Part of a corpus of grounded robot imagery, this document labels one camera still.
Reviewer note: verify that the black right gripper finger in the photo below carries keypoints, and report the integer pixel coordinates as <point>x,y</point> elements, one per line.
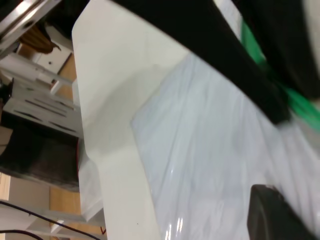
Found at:
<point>275,220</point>

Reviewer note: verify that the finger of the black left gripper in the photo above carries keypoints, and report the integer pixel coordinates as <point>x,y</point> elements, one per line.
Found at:
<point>280,37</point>
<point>212,42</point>

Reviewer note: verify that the clear zip bag green zipper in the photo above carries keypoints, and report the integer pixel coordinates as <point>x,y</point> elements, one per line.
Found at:
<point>200,150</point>

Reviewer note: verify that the clear plastic bag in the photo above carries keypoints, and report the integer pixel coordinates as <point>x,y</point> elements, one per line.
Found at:
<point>195,162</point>

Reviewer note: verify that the white drawer cabinet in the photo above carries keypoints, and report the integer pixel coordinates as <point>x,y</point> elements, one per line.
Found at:
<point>47,61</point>

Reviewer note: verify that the brown tassel object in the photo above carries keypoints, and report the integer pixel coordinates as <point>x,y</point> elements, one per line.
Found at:
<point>40,41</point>

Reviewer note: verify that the white slotted panel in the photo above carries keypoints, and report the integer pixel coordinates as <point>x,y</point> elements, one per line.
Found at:
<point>42,107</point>

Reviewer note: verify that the clear hanging plastic sheet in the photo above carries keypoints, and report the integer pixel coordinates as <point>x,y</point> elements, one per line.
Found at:
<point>91,185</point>

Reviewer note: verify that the aluminium frame profile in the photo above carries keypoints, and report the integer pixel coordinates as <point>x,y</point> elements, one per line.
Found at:
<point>22,15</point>

